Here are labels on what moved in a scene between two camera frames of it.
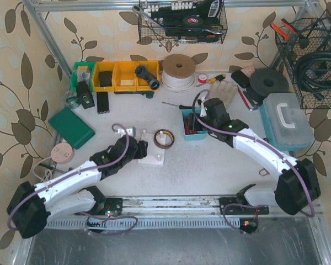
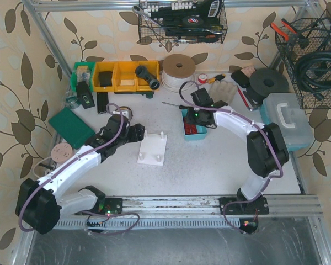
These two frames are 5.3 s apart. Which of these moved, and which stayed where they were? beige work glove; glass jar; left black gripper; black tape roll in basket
Moved: left black gripper
Stayed: glass jar; beige work glove; black tape roll in basket
